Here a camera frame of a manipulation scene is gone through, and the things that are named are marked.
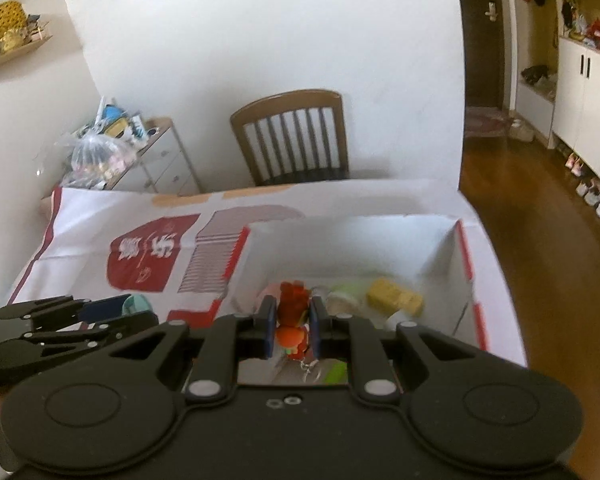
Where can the red bag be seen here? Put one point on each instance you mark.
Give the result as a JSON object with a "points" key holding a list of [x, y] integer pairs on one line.
{"points": [[599, 29]]}

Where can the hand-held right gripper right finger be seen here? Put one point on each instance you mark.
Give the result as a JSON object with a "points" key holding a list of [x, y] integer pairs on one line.
{"points": [[317, 327]]}

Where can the white lower cabinet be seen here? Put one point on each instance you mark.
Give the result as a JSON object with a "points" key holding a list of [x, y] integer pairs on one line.
{"points": [[595, 110]]}

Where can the blue and white packets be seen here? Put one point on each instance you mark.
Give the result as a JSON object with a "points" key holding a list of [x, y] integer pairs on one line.
{"points": [[115, 120]]}

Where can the yellow small box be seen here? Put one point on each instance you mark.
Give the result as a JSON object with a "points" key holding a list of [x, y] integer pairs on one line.
{"points": [[395, 297]]}

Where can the patterned door mat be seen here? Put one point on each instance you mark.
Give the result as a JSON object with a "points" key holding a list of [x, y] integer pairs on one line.
{"points": [[485, 122]]}

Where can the dark cloth bundle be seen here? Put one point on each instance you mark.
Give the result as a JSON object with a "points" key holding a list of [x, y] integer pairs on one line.
{"points": [[535, 75]]}

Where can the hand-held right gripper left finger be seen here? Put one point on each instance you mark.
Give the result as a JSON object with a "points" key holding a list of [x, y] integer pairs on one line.
{"points": [[268, 327]]}

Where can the teal round case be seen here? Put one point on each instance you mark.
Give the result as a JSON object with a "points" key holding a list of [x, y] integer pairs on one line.
{"points": [[139, 305]]}

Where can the wooden wall shelf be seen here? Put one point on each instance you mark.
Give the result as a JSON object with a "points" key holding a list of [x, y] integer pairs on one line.
{"points": [[15, 55]]}

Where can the white slippers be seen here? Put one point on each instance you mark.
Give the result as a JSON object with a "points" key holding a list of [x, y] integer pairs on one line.
{"points": [[522, 130]]}

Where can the golden ornament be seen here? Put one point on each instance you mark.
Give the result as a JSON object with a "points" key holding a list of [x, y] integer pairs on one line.
{"points": [[7, 20]]}

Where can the brown wooden chair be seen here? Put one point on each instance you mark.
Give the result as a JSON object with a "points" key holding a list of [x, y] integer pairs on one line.
{"points": [[285, 102]]}

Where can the red and white printed tablecloth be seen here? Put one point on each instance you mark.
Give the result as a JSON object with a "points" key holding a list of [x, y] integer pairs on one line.
{"points": [[80, 220]]}

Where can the white drawer cabinet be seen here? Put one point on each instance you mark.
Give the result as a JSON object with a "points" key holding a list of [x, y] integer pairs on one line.
{"points": [[170, 165]]}

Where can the row of small shoes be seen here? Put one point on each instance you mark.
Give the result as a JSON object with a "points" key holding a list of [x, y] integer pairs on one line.
{"points": [[597, 195]]}

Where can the red cardboard box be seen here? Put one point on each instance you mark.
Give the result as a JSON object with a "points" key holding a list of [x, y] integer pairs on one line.
{"points": [[380, 240]]}

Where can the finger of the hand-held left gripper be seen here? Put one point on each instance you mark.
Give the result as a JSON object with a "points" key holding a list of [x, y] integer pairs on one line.
{"points": [[105, 308], [125, 327]]}

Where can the silver door lock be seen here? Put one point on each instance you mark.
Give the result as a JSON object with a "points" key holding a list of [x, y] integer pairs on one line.
{"points": [[491, 11]]}

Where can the dark brown door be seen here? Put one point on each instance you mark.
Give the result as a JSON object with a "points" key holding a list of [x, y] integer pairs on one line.
{"points": [[480, 60]]}

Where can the clear plastic bag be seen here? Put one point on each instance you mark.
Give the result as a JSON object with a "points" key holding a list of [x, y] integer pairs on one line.
{"points": [[97, 157]]}

